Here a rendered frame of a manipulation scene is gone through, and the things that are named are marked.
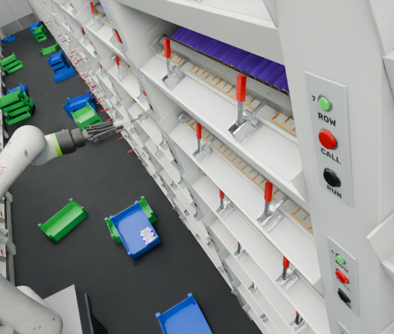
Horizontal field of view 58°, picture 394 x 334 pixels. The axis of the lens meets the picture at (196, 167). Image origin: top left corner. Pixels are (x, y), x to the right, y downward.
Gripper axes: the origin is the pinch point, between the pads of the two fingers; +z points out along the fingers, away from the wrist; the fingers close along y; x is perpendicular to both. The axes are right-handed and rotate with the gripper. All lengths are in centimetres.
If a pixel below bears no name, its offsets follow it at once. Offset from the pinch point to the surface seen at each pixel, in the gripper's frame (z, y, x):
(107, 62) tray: 3.5, -18.3, 20.5
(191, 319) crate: 3, 36, -93
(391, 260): 1, 122, 40
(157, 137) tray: 8.8, 17.7, -0.8
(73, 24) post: 2, -89, 25
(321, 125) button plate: -3, 115, 52
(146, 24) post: 3, 51, 48
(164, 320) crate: -9, 29, -94
